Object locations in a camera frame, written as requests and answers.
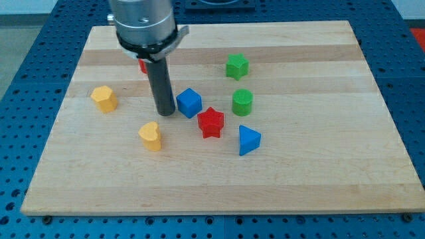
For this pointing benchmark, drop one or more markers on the green cylinder block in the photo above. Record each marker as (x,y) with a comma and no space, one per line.
(242,100)

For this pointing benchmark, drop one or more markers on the wooden board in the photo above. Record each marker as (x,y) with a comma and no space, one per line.
(328,146)

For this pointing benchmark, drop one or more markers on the yellow hexagon block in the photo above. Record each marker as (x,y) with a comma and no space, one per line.
(104,99)

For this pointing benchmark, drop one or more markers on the blue cube block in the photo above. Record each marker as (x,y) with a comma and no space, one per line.
(189,103)

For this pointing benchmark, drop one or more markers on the red block behind rod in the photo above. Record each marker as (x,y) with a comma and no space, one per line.
(142,66)

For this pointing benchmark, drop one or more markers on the blue triangle block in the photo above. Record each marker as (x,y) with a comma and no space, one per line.
(249,139)

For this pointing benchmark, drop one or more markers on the green star block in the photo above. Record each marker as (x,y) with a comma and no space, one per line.
(237,66)

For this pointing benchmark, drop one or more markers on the black cylindrical pointer rod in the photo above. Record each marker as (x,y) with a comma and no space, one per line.
(160,83)

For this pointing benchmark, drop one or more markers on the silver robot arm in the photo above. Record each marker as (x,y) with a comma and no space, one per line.
(146,29)

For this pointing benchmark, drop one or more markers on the red star block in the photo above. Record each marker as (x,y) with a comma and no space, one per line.
(211,122)

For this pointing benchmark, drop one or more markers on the yellow heart block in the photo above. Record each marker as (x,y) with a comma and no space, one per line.
(150,135)

